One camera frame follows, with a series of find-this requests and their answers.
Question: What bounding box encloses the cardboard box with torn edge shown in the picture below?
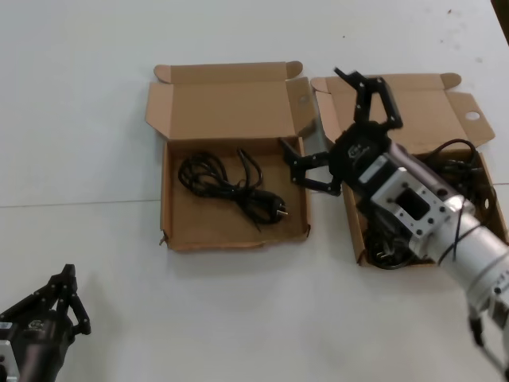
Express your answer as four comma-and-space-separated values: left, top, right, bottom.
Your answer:
143, 60, 318, 252

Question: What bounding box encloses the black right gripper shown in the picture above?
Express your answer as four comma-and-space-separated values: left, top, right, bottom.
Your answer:
279, 67, 406, 197

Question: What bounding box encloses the cardboard box with round hole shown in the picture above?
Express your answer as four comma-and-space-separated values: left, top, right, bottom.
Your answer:
309, 72, 509, 267

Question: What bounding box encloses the black power cable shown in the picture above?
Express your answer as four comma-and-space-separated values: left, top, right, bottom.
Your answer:
177, 149, 289, 234
419, 138, 499, 224
363, 220, 433, 272

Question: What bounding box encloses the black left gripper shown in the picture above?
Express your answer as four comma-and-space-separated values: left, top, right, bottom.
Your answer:
0, 263, 93, 352

